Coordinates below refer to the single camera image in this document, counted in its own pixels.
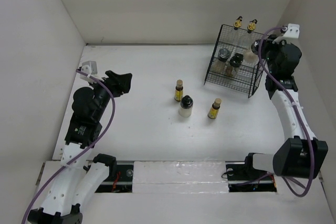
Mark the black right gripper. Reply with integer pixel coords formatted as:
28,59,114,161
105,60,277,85
258,34,290,74

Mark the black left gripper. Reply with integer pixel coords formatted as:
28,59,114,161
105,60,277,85
88,70,131,121

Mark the black-lid beige spice jar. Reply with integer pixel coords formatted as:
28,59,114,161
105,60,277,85
243,39,260,64

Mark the glass bottle with dark sauce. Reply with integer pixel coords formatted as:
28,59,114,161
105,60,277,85
239,19,258,49

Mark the small black-cap back jar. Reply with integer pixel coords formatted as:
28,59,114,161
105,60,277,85
226,53,244,77

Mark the clear glass bottle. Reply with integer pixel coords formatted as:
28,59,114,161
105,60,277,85
225,15,245,51

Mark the grey-lid white powder shaker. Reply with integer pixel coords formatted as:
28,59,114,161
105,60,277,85
216,48,231,73

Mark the small yellow bottle cork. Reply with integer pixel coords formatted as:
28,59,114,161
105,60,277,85
207,98,222,119
174,79,183,102

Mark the black-cap white powder jar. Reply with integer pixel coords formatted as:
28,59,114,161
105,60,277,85
179,95,194,118

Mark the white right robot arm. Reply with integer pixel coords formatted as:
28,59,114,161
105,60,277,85
243,35,328,179

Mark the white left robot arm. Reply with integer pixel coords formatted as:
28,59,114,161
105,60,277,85
22,68,132,223

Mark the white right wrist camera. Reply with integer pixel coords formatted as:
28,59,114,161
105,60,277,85
272,24,300,44

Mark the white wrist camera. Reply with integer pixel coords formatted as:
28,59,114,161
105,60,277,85
78,61,98,83
272,24,300,44

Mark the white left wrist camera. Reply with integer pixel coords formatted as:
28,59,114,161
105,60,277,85
78,61,98,83

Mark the black wire rack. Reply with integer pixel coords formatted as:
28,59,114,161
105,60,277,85
204,24,263,98

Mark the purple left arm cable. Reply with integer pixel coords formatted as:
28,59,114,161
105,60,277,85
20,68,116,222

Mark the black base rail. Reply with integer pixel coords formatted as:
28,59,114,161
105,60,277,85
96,161,277,194

